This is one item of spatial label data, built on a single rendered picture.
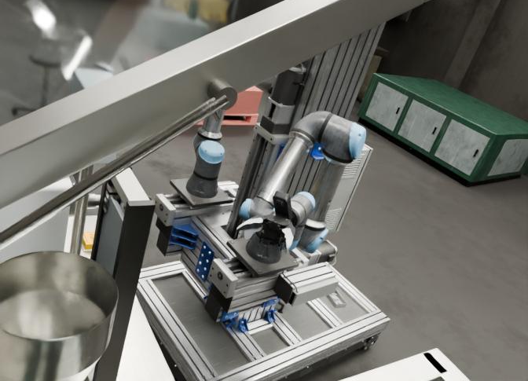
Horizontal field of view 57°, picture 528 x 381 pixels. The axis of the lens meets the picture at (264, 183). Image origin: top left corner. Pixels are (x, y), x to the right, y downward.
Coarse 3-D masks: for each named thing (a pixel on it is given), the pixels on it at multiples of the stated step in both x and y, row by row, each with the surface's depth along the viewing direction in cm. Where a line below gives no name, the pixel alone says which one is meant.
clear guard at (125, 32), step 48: (0, 0) 47; (48, 0) 44; (96, 0) 42; (144, 0) 40; (192, 0) 37; (240, 0) 36; (0, 48) 38; (48, 48) 36; (96, 48) 34; (144, 48) 33; (0, 96) 32; (48, 96) 30
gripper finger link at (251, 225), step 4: (248, 220) 136; (252, 220) 137; (256, 220) 137; (260, 220) 137; (244, 224) 134; (248, 224) 134; (252, 224) 135; (256, 224) 136; (260, 224) 136; (236, 228) 133; (240, 228) 133; (244, 228) 134; (248, 228) 135; (252, 228) 137; (256, 228) 138; (260, 228) 139; (244, 232) 136; (248, 232) 137; (252, 232) 138; (244, 236) 137; (248, 236) 138
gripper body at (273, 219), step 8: (272, 216) 140; (280, 216) 141; (296, 216) 145; (272, 224) 137; (280, 224) 136; (288, 224) 137; (296, 224) 146; (264, 232) 139; (272, 232) 139; (280, 232) 137; (264, 240) 140; (272, 240) 140; (280, 240) 139; (280, 248) 139
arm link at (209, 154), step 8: (200, 144) 221; (208, 144) 222; (216, 144) 224; (200, 152) 218; (208, 152) 217; (216, 152) 218; (224, 152) 222; (200, 160) 219; (208, 160) 217; (216, 160) 218; (200, 168) 220; (208, 168) 219; (216, 168) 221; (208, 176) 221; (216, 176) 224
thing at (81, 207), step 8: (88, 168) 65; (80, 176) 66; (80, 200) 67; (88, 200) 68; (80, 208) 68; (80, 216) 69; (80, 224) 69; (72, 232) 70; (80, 232) 70; (72, 240) 70; (80, 240) 71; (72, 248) 71; (80, 248) 72
